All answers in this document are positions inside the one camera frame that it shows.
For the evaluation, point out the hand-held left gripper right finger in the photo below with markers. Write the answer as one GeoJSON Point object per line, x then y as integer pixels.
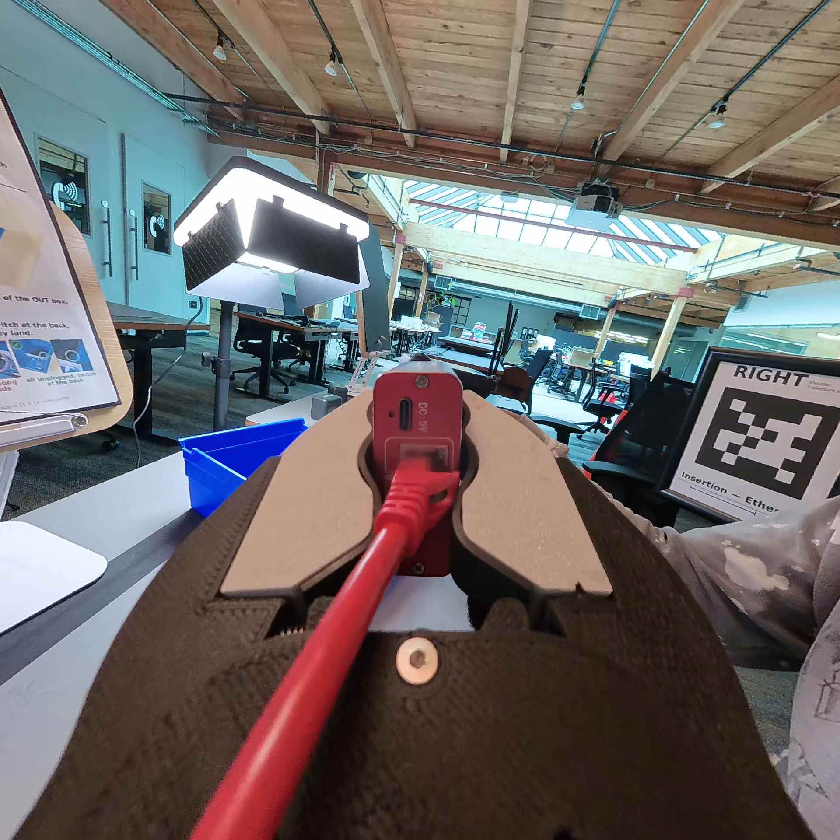
{"type": "Point", "coordinates": [525, 518]}

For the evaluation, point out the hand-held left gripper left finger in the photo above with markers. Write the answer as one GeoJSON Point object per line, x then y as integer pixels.
{"type": "Point", "coordinates": [308, 512]}

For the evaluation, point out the blue plastic bin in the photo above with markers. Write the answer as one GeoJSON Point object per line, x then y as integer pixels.
{"type": "Point", "coordinates": [223, 466]}

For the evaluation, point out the red metal network switch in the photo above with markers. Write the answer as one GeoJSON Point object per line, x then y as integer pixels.
{"type": "Point", "coordinates": [420, 407]}

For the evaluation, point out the person's right forearm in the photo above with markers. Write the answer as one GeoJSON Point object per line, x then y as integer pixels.
{"type": "Point", "coordinates": [754, 577]}

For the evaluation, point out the small grey box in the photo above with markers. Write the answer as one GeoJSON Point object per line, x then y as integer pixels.
{"type": "Point", "coordinates": [328, 403]}

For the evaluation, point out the red black office chair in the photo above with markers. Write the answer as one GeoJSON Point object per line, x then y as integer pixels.
{"type": "Point", "coordinates": [630, 446]}

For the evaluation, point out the wooden desk black legs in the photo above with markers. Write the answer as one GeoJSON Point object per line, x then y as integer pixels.
{"type": "Point", "coordinates": [157, 320]}
{"type": "Point", "coordinates": [308, 328]}

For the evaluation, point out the black upright panel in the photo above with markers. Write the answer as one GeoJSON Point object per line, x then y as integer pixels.
{"type": "Point", "coordinates": [375, 295]}

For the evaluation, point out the large framed marker sign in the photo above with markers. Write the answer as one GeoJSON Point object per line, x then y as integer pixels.
{"type": "Point", "coordinates": [761, 433]}

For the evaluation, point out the LED panel light on stand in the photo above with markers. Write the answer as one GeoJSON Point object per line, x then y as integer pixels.
{"type": "Point", "coordinates": [302, 239]}

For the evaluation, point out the white clipboard stand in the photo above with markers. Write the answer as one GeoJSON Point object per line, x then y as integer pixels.
{"type": "Point", "coordinates": [39, 571]}

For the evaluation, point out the ceiling projector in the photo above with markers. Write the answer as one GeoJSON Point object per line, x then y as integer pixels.
{"type": "Point", "coordinates": [594, 207]}

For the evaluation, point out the clipboard with instruction sheet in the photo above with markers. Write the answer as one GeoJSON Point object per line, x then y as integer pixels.
{"type": "Point", "coordinates": [46, 328]}

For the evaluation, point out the pale door phone sign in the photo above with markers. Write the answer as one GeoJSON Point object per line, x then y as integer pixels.
{"type": "Point", "coordinates": [157, 220]}
{"type": "Point", "coordinates": [65, 197]}

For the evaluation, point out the person's grey splattered hoodie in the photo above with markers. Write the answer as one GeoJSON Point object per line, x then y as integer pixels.
{"type": "Point", "coordinates": [817, 754]}

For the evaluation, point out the ceiling track spotlight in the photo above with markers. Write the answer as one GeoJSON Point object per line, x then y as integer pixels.
{"type": "Point", "coordinates": [577, 98]}
{"type": "Point", "coordinates": [220, 50]}
{"type": "Point", "coordinates": [331, 65]}
{"type": "Point", "coordinates": [716, 118]}

